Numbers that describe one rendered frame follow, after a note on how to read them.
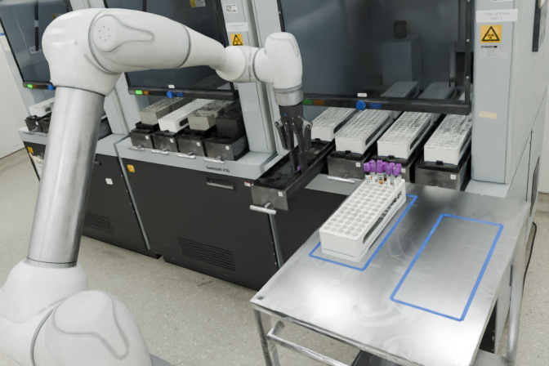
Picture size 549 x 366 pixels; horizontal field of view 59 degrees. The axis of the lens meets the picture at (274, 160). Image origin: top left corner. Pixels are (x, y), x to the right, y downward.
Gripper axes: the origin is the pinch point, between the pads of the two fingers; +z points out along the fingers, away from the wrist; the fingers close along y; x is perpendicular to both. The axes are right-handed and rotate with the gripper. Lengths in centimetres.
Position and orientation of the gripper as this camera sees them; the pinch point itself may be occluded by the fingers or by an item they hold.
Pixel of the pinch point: (298, 160)
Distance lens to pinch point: 158.9
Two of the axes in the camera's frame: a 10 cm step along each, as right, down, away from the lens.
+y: -8.3, -1.1, 5.4
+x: -5.3, 4.4, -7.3
